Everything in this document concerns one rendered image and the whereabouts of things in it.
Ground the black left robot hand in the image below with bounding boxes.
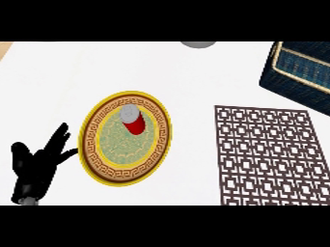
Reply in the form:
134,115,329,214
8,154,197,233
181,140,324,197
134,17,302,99
10,122,79,206

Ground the brown lattice placemat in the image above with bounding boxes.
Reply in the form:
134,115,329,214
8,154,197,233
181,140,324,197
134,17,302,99
213,104,330,206

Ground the dark blue woven basket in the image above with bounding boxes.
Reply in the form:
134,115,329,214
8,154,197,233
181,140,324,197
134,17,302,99
258,41,330,124

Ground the round yellow patterned plate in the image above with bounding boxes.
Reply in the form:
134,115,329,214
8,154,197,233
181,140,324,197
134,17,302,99
78,90,174,188

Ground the red can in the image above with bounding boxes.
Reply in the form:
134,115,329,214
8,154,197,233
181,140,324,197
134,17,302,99
118,103,146,136

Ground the grey round object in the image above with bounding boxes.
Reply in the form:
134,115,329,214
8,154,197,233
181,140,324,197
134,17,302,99
179,41,218,49

